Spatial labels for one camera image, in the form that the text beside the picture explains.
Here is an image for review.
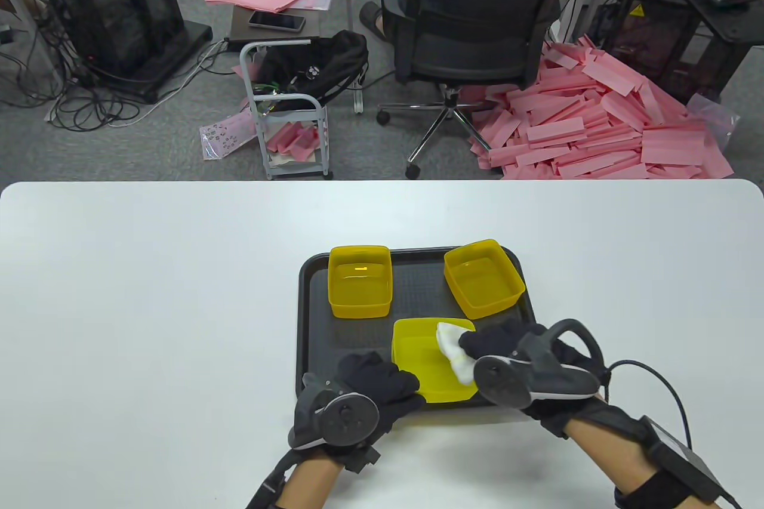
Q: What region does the person's right forearm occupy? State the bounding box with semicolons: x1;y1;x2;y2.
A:
564;408;738;509

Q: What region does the black smartphone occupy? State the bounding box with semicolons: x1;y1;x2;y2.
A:
248;11;306;33

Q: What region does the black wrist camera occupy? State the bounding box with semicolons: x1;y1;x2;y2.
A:
343;443;381;474

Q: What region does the black sensor cable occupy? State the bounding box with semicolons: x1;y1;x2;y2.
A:
600;359;696;445
248;452;299;509

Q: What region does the black arm strap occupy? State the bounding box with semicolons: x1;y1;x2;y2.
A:
615;467;696;509

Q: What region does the person's left hand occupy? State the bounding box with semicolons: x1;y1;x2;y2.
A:
292;352;426;463

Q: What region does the pink foam strips bundle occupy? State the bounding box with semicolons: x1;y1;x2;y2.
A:
266;121;320;164

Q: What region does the white yellow dish cloth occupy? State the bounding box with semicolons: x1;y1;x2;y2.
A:
436;322;478;385

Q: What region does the printed plastic bag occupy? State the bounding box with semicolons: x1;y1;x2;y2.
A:
200;109;258;162

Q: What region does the black bag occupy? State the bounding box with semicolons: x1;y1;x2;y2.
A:
254;30;369;113

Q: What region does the pile of pink foam strips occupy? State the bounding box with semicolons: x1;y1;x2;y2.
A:
469;36;736;180

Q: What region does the person's right hand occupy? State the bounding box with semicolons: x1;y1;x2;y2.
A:
458;318;605;439

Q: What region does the tangle of floor cables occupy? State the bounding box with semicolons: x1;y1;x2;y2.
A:
0;8;239;131

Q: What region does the black mesh office chair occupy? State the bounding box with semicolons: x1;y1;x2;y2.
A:
376;0;589;180

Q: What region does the black plastic tray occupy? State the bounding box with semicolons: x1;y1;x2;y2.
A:
297;246;541;411

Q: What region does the yellow plastic food container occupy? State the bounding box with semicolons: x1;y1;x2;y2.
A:
443;239;526;320
392;318;478;405
328;245;393;319

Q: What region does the clear crumpled plastic bag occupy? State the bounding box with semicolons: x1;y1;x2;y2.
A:
686;92;741;155

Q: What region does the black keyboard stand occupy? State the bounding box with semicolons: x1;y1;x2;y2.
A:
674;0;764;104

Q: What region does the person's left forearm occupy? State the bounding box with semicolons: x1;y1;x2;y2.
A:
278;449;344;509

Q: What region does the white rolling cart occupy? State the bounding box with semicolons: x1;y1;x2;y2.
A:
240;39;334;180

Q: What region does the black sensor box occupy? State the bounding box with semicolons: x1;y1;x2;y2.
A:
642;415;726;504

